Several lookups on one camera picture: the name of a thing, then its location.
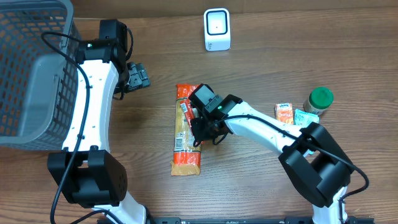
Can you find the red stick snack packet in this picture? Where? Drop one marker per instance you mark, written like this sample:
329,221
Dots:
189,112

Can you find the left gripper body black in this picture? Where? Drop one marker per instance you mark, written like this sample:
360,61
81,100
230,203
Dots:
137,78

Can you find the grey plastic mesh basket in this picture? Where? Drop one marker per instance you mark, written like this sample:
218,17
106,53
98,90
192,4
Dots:
38,86

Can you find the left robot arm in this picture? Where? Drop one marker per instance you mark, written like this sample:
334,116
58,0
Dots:
85,171

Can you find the white barcode scanner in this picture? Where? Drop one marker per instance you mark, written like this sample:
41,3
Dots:
217,29

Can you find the green wet wipes packet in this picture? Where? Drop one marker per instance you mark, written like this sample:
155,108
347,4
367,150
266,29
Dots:
303,119

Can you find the green lid glass jar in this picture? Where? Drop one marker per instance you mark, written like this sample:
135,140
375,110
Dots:
319,100

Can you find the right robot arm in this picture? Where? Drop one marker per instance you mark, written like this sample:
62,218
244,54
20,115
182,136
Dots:
316,165

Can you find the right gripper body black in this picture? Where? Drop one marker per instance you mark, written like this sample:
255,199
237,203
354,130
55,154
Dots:
203,125

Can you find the orange spaghetti packet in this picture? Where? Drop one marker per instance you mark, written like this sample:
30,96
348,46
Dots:
187,158

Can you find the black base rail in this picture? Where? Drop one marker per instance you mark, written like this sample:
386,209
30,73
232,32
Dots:
286,220

